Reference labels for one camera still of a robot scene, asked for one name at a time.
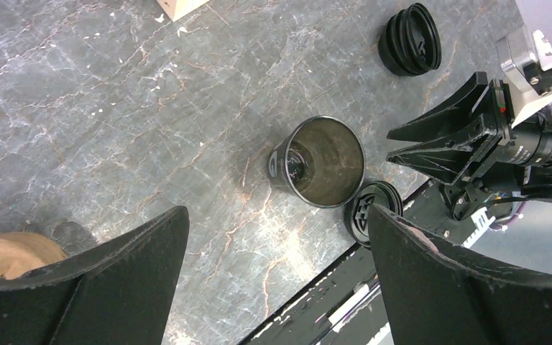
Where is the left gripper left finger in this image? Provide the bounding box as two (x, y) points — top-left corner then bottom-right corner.
(0, 206), (190, 344)

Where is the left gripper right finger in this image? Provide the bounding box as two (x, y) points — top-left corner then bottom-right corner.
(367, 206), (552, 344)

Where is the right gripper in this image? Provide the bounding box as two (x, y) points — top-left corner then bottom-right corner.
(387, 71), (515, 186)

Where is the single black cup lid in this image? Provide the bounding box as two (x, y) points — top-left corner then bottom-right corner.
(343, 180), (405, 249)

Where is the black coffee cup with print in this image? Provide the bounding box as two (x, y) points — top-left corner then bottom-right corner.
(267, 116), (366, 208)

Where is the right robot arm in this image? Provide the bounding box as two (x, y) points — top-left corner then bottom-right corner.
(387, 72), (552, 221)

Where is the brown paper takeout bag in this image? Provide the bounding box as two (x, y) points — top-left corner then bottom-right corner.
(157, 0), (208, 22)

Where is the brown cardboard cup carrier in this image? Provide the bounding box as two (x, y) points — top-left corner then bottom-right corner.
(0, 232), (68, 280)

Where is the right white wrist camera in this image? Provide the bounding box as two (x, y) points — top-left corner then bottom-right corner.
(496, 26), (552, 128)

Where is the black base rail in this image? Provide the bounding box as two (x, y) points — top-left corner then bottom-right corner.
(241, 182), (494, 344)

